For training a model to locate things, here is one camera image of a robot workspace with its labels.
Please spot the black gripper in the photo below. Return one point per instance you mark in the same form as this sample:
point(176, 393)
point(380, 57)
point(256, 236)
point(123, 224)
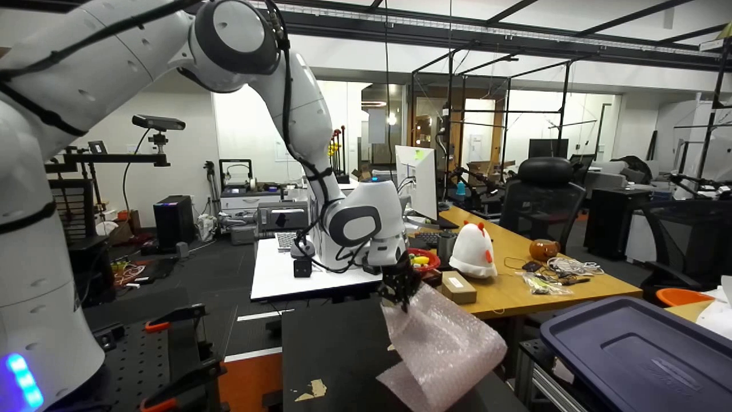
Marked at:
point(398, 275)

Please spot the pink bubble plastic sheet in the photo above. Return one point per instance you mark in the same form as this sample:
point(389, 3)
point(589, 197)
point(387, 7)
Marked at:
point(446, 351)

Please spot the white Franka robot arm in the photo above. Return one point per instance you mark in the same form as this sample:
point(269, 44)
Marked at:
point(92, 116)

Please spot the red bowl with items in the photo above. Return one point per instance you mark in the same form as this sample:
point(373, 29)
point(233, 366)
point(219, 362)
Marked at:
point(427, 264)

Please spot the small tan box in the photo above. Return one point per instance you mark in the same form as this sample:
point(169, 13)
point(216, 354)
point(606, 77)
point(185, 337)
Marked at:
point(459, 288)

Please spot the white plastic bag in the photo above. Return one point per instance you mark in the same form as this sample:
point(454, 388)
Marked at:
point(471, 252)

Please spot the black joystick controller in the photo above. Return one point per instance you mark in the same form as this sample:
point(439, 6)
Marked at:
point(302, 264)

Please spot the wooden desk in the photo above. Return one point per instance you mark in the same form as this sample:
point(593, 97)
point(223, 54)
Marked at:
point(517, 295)

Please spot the white equipment cabinet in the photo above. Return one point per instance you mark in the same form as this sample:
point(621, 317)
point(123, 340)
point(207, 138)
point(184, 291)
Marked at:
point(418, 185)

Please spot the white table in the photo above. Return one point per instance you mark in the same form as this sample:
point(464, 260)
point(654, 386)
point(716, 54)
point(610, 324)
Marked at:
point(283, 277)

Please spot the grey machine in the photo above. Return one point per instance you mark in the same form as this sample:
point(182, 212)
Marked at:
point(283, 218)

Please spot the orange ball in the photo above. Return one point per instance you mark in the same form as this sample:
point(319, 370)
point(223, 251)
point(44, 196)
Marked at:
point(545, 251)

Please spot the clutter of small parts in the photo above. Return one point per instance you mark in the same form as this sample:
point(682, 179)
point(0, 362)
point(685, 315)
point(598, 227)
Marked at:
point(561, 273)

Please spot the black office chair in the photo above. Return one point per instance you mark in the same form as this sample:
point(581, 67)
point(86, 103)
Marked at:
point(542, 197)

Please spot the black bin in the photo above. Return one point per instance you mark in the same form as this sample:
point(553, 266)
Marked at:
point(614, 220)

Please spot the black computer tower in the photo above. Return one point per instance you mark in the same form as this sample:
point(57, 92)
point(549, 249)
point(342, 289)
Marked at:
point(175, 220)

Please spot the dark blue bin lid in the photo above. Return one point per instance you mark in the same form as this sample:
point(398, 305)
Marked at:
point(642, 359)

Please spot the orange bowl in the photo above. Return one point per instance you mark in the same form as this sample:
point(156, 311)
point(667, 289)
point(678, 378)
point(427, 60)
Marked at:
point(682, 296)

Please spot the black camera on stand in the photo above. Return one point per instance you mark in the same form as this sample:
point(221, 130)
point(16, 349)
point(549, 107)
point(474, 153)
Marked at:
point(159, 122)

